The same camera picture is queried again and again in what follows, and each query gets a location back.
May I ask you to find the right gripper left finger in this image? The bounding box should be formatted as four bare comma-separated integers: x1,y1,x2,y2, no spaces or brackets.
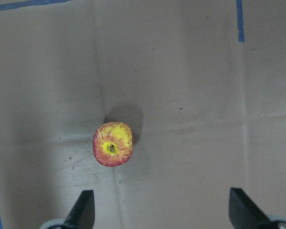
61,190,95,229

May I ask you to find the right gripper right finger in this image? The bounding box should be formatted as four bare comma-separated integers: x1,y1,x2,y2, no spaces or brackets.
228,187,286,229

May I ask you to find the yellow red apple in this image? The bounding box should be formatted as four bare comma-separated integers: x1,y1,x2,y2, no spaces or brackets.
92,122,133,167

